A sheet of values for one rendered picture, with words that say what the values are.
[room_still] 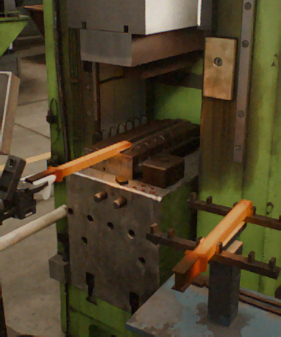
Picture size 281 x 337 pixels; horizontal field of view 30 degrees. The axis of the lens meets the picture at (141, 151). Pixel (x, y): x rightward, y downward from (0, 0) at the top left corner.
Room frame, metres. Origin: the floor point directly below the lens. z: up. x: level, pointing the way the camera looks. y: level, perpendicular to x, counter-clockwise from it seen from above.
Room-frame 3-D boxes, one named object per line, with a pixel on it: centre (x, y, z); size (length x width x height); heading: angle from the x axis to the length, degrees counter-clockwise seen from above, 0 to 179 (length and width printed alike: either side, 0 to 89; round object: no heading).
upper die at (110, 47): (1.74, -0.02, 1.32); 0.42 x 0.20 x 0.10; 144
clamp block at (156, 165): (1.51, -0.07, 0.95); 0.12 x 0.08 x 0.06; 144
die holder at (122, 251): (1.71, -0.07, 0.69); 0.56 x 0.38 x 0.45; 144
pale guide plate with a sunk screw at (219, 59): (1.49, -0.22, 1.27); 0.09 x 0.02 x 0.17; 54
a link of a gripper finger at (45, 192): (1.29, 0.26, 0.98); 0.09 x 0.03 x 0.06; 141
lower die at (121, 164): (1.74, -0.02, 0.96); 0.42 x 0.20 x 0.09; 144
